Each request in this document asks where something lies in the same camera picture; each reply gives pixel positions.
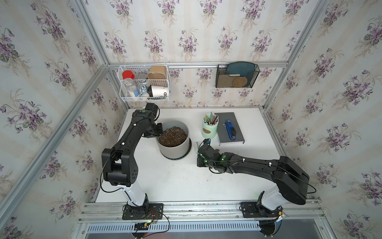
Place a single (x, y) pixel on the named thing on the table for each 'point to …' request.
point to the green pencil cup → (210, 125)
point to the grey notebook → (223, 135)
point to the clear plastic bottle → (130, 86)
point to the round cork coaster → (239, 81)
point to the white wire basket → (143, 82)
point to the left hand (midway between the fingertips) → (161, 135)
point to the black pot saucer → (186, 154)
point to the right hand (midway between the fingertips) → (197, 160)
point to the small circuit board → (141, 226)
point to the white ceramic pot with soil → (173, 143)
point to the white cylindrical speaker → (157, 91)
